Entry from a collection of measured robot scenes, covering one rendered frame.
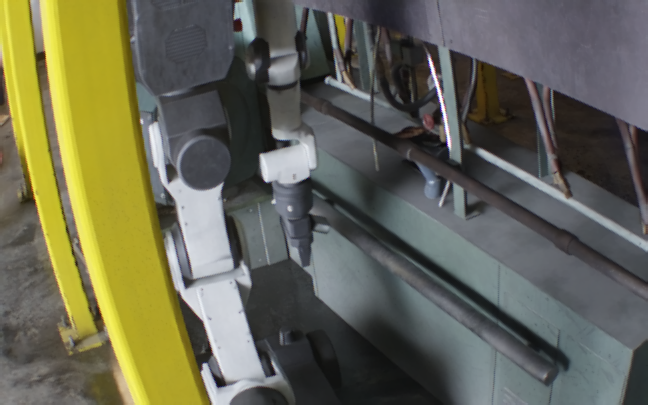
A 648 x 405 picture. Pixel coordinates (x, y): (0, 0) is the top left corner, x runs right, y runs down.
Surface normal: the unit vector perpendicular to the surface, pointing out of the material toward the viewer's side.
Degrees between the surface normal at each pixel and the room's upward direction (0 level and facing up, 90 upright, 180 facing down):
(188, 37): 105
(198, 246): 86
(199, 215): 100
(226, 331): 60
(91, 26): 90
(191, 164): 90
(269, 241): 90
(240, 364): 46
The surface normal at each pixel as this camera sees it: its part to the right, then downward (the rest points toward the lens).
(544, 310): -0.88, 0.29
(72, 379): -0.12, -0.90
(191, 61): 0.32, 0.59
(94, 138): 0.45, 0.33
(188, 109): 0.12, -0.37
